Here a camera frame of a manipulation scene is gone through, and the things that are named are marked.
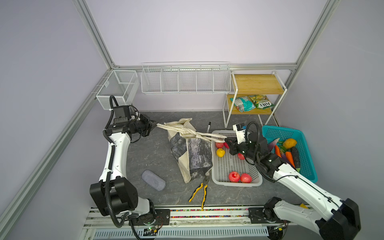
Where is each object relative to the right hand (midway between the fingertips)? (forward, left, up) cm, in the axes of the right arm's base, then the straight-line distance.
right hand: (227, 139), depth 76 cm
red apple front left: (-13, -5, -17) cm, 22 cm away
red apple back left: (+8, +2, -18) cm, 20 cm away
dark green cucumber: (-1, -44, -19) cm, 48 cm away
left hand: (+7, +35, +6) cm, 37 cm away
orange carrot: (0, -42, -21) cm, 47 cm away
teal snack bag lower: (+32, -15, -4) cm, 35 cm away
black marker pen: (+26, +8, -23) cm, 35 cm away
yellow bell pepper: (+9, -43, -17) cm, 47 cm away
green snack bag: (+34, -28, -5) cm, 44 cm away
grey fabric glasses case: (-14, +41, -20) cm, 48 cm away
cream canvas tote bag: (-5, +18, -1) cm, 19 cm away
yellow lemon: (+2, +1, -17) cm, 18 cm away
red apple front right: (-14, -11, -18) cm, 25 cm away
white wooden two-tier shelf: (+44, -28, -6) cm, 52 cm away
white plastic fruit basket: (-7, -5, -23) cm, 24 cm away
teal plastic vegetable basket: (-8, -46, -16) cm, 50 cm away
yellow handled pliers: (-16, +11, -21) cm, 29 cm away
